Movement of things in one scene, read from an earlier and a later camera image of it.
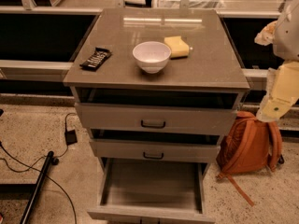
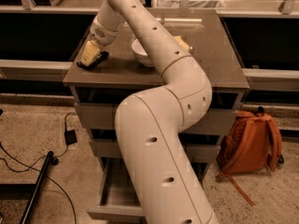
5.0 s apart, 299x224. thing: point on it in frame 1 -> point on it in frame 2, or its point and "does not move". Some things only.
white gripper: x=287 y=37 -> x=104 y=35
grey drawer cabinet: x=157 y=90 does not move
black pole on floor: x=40 y=181 does not move
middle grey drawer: x=154 y=150 does not move
